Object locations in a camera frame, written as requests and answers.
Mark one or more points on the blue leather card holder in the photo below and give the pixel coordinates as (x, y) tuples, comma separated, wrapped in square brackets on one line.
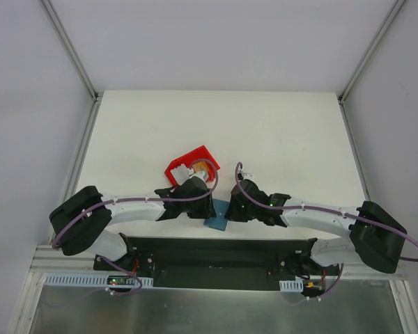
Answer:
[(219, 222)]

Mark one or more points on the right white cable duct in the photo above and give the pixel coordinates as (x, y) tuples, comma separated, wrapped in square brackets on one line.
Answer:
[(291, 285)]

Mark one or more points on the red plastic bin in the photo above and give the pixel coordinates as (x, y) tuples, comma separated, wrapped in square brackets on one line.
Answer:
[(199, 154)]

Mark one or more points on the white cable duct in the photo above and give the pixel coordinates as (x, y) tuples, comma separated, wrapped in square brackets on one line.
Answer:
[(291, 285), (96, 280)]

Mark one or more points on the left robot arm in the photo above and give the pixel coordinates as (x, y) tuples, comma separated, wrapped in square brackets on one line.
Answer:
[(80, 223)]

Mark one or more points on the left aluminium frame post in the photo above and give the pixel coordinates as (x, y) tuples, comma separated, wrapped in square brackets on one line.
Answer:
[(68, 47)]

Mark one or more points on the left white cable duct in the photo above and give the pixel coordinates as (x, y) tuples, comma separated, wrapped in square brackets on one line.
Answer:
[(96, 280)]

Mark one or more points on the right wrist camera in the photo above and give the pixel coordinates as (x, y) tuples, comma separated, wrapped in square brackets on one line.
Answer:
[(244, 175)]

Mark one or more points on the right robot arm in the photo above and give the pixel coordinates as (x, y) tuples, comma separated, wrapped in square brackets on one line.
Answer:
[(366, 234)]

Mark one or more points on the aluminium frame post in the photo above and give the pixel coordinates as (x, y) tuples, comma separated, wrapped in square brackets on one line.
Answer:
[(68, 47), (371, 50)]

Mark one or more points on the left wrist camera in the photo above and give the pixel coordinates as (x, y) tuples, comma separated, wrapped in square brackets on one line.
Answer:
[(201, 174)]

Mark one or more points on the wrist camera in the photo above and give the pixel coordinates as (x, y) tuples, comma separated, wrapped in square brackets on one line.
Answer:
[(201, 174), (244, 175)]

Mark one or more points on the aluminium front rail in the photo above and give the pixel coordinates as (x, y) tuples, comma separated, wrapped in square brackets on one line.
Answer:
[(47, 259)]

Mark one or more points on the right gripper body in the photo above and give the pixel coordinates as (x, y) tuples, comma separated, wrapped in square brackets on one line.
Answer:
[(233, 210)]

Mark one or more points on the right aluminium frame post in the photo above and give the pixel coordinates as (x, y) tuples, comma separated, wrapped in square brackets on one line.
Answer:
[(371, 50)]

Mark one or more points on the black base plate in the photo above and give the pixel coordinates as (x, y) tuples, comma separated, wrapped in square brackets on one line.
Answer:
[(257, 265)]

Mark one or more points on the fallen gold VIP card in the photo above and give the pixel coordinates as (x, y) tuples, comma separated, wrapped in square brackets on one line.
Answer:
[(201, 166)]

